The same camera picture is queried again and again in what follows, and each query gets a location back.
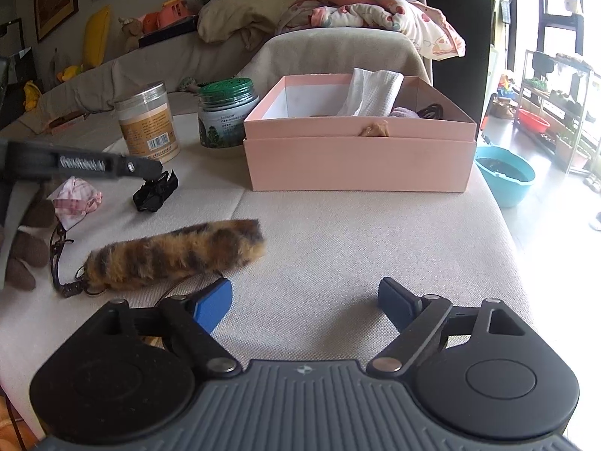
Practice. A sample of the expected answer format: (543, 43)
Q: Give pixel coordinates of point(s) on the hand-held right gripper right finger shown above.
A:
(396, 301)

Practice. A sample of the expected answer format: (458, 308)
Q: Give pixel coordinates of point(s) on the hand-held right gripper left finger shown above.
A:
(213, 303)

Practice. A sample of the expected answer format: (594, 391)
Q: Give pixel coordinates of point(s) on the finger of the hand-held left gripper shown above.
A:
(141, 167)

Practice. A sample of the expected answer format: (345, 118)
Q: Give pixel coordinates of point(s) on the pink plaid pouch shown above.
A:
(75, 199)

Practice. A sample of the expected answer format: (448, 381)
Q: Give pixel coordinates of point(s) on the striped brown furry tail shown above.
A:
(178, 253)

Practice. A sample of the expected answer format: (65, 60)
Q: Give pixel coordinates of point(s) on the pink cardboard box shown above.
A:
(357, 164)

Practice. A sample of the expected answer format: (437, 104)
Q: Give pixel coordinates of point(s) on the white towel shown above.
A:
(371, 91)

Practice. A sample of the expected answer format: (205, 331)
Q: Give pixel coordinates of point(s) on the silver lid canister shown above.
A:
(148, 127)

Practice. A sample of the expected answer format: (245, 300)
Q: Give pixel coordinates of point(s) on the small yellow plush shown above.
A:
(69, 74)
(32, 95)

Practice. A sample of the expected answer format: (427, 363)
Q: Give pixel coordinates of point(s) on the brown plush toy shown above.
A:
(21, 251)

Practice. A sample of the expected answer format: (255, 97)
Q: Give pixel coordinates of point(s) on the small grey patterned pouch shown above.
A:
(188, 84)

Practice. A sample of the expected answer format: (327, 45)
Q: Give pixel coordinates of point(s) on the black furniture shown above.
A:
(11, 65)

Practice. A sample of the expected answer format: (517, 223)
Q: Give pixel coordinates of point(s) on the green lid jar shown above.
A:
(225, 112)

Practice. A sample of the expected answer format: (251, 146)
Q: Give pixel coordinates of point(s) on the flat black box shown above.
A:
(169, 34)

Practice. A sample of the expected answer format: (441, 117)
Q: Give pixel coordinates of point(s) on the small beige plush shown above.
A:
(132, 30)

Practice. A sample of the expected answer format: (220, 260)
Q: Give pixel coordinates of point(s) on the yellow banana plush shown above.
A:
(97, 35)

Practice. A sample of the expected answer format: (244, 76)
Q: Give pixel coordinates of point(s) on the teal plastic basin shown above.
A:
(504, 188)

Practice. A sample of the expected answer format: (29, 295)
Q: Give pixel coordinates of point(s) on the orange toy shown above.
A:
(169, 13)

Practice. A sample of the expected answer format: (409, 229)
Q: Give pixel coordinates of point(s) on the narrow framed picture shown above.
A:
(56, 4)

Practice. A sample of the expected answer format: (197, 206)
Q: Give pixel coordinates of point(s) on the beige ribbon pull tab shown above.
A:
(374, 129)

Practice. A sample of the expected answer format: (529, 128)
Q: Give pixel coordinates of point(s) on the beige pillow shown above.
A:
(234, 21)

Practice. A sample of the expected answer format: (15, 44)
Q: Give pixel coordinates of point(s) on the brown shoes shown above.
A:
(501, 110)

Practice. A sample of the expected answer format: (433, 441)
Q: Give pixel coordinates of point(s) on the red plastic basin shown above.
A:
(533, 122)

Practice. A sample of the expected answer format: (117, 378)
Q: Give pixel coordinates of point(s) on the sandals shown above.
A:
(594, 184)

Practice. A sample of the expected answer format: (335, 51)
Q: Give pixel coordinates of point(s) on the colourful plastic toy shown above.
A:
(506, 85)

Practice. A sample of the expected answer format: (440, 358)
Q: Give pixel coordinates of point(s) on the metal shelf rack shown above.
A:
(563, 103)

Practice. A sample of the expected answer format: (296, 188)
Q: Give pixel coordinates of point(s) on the floral printed blanket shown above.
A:
(375, 14)

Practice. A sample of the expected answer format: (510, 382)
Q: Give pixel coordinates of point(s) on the white mug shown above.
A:
(572, 5)

